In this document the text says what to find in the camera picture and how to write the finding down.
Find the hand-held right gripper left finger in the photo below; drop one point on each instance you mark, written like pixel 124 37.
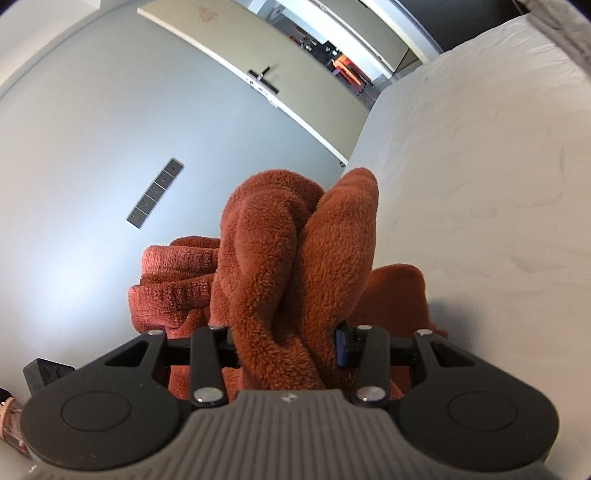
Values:
pixel 210 360

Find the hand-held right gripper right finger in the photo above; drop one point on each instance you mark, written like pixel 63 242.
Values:
pixel 341 346

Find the rust fleece robe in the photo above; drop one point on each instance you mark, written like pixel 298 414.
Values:
pixel 286 277

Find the folded rust fleece garment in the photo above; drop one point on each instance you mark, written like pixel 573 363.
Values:
pixel 175 281

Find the white bed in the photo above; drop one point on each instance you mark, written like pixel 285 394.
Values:
pixel 485 184

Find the beige door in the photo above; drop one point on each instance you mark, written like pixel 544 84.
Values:
pixel 314 120

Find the orange chair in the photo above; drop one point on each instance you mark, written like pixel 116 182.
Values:
pixel 348 71

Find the grey wall switch panel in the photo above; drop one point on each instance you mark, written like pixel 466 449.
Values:
pixel 154 194

